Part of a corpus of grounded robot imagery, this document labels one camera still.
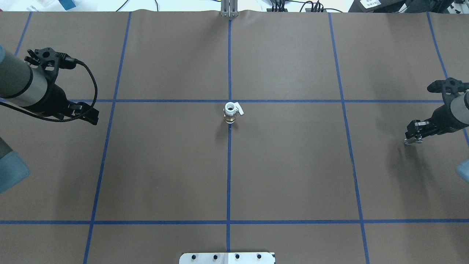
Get blue wooden block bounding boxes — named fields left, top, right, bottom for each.
left=58, top=0, right=77, bottom=11

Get aluminium frame post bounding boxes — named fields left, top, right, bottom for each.
left=219, top=0, right=239, bottom=18

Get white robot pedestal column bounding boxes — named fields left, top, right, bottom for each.
left=179, top=252, right=276, bottom=264

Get brass white PPR valve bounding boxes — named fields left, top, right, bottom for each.
left=223, top=102, right=244, bottom=125

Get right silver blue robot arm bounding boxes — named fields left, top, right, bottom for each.
left=403, top=92, right=469, bottom=146

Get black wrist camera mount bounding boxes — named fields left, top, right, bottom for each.
left=24, top=47, right=77, bottom=81
left=427, top=77, right=469, bottom=107

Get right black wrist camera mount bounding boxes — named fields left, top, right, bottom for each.
left=427, top=77, right=469, bottom=107

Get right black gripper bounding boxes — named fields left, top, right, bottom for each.
left=405, top=106, right=458, bottom=142

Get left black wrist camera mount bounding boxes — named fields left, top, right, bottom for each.
left=24, top=47, right=77, bottom=81

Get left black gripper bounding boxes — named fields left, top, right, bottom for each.
left=34, top=85, right=99, bottom=125

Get black brown box device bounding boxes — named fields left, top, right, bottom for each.
left=348, top=0, right=406, bottom=13

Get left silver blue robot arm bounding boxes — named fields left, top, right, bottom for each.
left=0, top=47, right=99, bottom=125

